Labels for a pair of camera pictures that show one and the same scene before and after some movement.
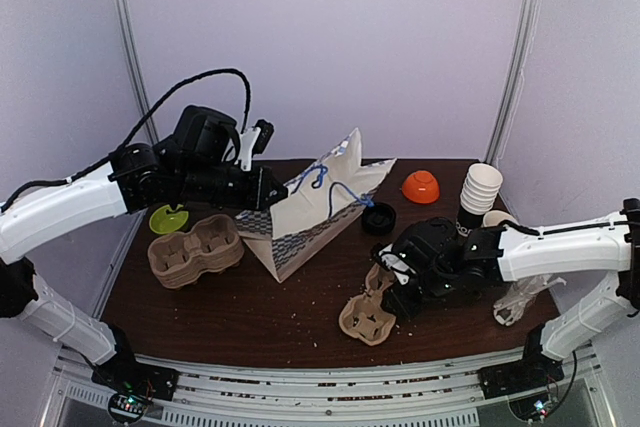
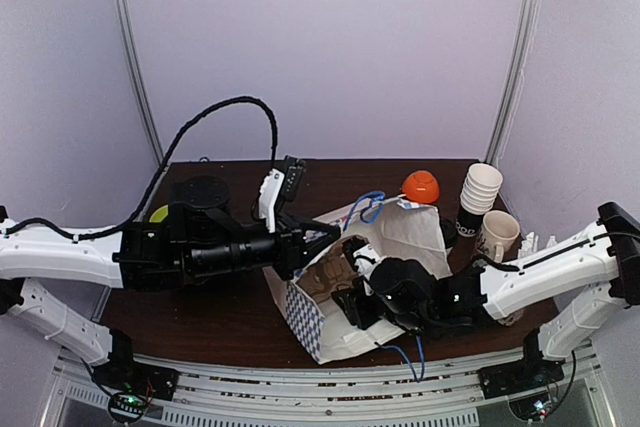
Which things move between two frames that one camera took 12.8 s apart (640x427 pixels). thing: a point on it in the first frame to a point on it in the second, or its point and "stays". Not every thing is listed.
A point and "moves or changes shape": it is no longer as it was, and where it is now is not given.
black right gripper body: [400, 300] to [361, 302]
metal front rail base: [331, 391] stays
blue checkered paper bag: [330, 194] to [393, 228]
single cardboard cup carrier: [364, 316] moves or changes shape
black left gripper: [255, 197] to [293, 252]
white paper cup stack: [480, 190] stays
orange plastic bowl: [421, 187] stays
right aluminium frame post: [520, 57] stays
